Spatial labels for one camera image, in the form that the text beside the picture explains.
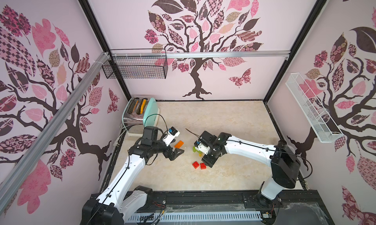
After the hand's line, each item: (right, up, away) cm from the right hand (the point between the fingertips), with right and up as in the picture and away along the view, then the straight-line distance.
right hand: (209, 160), depth 82 cm
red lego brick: (-8, -4, +3) cm, 9 cm away
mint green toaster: (-44, +28, +10) cm, 53 cm away
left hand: (-19, +8, -4) cm, 21 cm away
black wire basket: (-57, +66, +40) cm, 96 cm away
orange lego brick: (-19, +6, +14) cm, 24 cm away
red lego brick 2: (-4, -4, +2) cm, 6 cm away
